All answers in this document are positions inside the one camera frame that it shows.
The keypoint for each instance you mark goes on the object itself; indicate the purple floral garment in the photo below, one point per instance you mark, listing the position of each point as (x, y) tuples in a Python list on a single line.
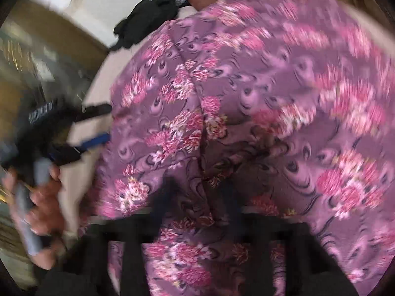
[(247, 98)]

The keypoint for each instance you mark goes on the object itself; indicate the black cloth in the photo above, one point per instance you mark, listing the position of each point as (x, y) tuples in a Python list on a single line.
[(148, 18)]

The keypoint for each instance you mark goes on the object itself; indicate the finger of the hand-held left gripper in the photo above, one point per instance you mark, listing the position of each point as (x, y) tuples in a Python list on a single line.
[(92, 141), (94, 111)]

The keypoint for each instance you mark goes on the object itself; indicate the wooden cabinet with glass panels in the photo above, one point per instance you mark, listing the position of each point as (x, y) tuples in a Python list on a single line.
[(61, 37)]

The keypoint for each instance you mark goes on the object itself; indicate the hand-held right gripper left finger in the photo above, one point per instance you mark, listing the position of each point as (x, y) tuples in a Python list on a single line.
[(166, 199)]

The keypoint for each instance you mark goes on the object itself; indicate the person's left hand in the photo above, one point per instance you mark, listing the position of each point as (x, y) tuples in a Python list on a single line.
[(46, 205)]

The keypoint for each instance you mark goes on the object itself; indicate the beige quilted sofa seat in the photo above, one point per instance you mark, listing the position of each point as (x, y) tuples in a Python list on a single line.
[(98, 80)]

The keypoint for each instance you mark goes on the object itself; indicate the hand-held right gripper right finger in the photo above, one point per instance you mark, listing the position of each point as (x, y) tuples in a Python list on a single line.
[(230, 199)]

